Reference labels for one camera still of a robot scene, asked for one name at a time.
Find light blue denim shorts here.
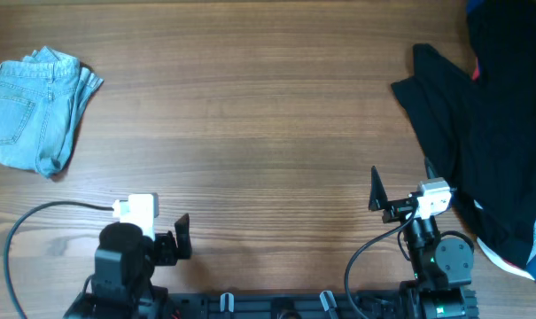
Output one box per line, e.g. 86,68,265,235
0,46,104,178

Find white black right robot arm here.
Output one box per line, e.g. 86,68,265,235
360,167,478,318

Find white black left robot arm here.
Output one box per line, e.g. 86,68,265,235
64,214,192,319

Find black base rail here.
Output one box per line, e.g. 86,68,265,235
160,290,479,319

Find dark navy garment pile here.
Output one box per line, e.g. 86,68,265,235
392,1,536,267

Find white red garment edge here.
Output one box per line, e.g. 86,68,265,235
477,237,534,281

